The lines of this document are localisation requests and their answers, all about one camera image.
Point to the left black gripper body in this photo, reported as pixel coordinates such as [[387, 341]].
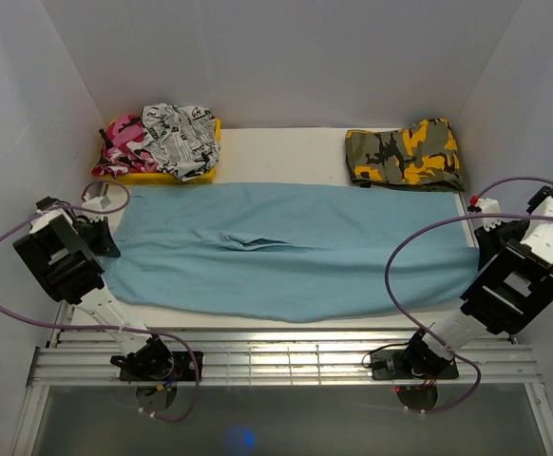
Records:
[[84, 230]]

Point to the white black print trousers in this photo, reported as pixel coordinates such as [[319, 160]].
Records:
[[181, 139]]

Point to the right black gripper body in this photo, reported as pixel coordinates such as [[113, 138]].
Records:
[[497, 237]]

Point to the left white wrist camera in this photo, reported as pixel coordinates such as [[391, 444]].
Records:
[[96, 206]]

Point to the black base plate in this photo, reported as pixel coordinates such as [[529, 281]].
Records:
[[179, 366], [404, 365]]

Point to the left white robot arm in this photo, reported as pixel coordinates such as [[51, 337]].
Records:
[[62, 251]]

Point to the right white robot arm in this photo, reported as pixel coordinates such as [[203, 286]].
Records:
[[514, 284]]

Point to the pink camouflage trousers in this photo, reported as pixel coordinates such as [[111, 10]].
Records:
[[123, 152]]

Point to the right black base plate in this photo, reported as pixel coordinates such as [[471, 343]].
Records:
[[404, 365]]

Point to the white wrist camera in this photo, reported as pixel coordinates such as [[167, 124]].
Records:
[[96, 206], [485, 206]]

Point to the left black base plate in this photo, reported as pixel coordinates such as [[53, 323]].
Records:
[[179, 366]]

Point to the aluminium rail frame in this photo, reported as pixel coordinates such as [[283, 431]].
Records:
[[276, 388]]

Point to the yellow plastic tray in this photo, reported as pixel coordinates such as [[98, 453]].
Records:
[[165, 178]]

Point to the light blue trousers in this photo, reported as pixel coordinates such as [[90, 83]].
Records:
[[297, 253]]

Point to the camouflage yellow green trousers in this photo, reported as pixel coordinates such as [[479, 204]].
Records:
[[423, 157]]

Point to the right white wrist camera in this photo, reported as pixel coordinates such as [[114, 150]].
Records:
[[485, 206]]

